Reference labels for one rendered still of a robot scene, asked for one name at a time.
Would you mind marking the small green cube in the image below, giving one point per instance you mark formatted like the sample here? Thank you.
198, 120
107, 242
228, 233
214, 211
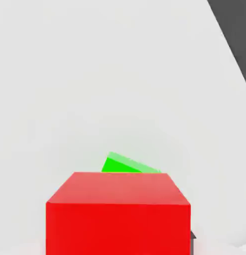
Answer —
119, 165

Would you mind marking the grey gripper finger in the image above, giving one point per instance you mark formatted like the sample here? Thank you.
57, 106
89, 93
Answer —
192, 241

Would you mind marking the small red cube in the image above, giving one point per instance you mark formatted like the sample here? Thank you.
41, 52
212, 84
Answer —
118, 219

